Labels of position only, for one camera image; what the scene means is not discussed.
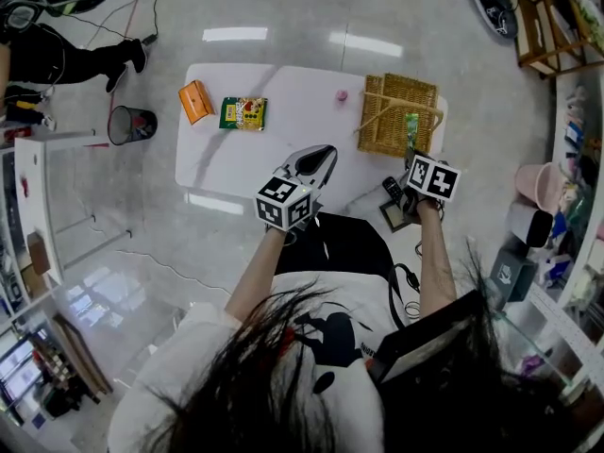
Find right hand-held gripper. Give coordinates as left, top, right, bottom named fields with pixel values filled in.
left=398, top=147, right=461, bottom=215

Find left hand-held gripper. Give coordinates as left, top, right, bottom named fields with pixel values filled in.
left=255, top=143, right=339, bottom=232

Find thin green packet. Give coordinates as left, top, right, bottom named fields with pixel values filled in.
left=404, top=113, right=420, bottom=153

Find woven wicker basket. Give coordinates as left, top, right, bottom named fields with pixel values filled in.
left=354, top=72, right=445, bottom=159

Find large green snack bag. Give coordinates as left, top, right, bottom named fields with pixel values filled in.
left=218, top=96, right=269, bottom=132

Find person's right forearm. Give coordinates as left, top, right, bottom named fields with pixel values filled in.
left=414, top=198, right=458, bottom=320

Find person's left forearm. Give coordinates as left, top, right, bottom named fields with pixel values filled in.
left=224, top=226, right=289, bottom=323

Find black remote control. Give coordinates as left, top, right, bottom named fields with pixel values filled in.
left=380, top=176, right=405, bottom=207

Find white marble coffee table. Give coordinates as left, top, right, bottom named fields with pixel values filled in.
left=174, top=62, right=449, bottom=235

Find person's black trousers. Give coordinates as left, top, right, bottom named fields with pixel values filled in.
left=273, top=210, right=395, bottom=285

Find pink bucket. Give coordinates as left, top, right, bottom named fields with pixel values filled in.
left=513, top=161, right=565, bottom=216

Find white cylinder with black face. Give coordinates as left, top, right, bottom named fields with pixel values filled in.
left=507, top=203, right=554, bottom=249

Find orange tissue box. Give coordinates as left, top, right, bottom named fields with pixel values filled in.
left=177, top=79, right=217, bottom=126

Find dark grey box white logo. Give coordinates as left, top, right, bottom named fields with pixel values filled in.
left=488, top=247, right=537, bottom=304

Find black screen device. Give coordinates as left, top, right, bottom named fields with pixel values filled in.
left=365, top=290, right=487, bottom=386

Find black mesh waste bin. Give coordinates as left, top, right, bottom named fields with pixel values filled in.
left=107, top=105, right=159, bottom=146

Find white curved shelf unit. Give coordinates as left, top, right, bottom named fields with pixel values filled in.
left=490, top=0, right=604, bottom=443

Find purple paper flower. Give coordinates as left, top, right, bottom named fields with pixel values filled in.
left=521, top=354, right=546, bottom=377

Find person's white printed shirt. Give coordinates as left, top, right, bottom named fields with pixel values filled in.
left=107, top=271, right=416, bottom=453

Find white desk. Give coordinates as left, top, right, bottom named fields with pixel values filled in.
left=13, top=129, right=133, bottom=287

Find brown wooden box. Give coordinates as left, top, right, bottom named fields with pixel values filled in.
left=26, top=231, right=52, bottom=276

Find brown wooden board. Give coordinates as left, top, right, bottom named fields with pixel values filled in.
left=51, top=313, right=114, bottom=395

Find white cabinet shelf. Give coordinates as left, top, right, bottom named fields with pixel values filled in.
left=0, top=143, right=65, bottom=334

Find black cable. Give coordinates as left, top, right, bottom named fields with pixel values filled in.
left=387, top=261, right=422, bottom=330

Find white floor cable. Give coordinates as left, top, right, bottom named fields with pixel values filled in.
left=115, top=247, right=232, bottom=296

